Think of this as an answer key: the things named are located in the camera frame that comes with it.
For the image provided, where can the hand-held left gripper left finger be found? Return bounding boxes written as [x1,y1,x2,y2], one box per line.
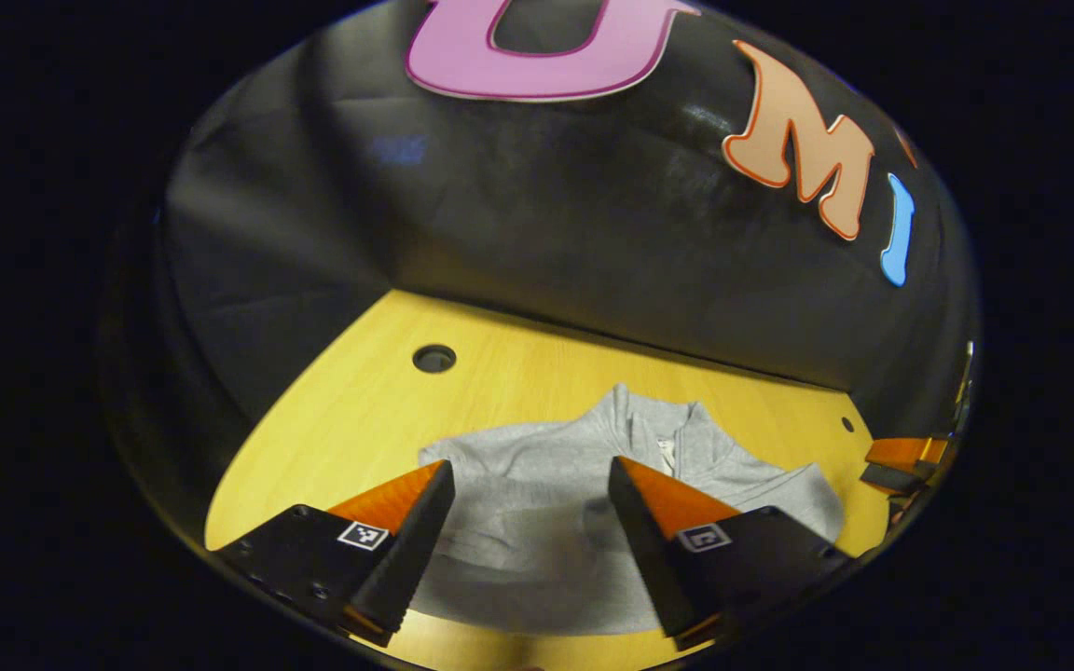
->
[211,459,457,648]

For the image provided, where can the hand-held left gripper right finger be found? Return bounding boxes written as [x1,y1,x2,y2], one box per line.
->
[607,456,855,651]

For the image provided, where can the grey zip-neck sweater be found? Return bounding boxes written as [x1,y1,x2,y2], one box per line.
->
[411,382,846,637]

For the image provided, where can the black backdrop cloth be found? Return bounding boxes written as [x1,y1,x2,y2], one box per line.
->
[99,0,981,532]

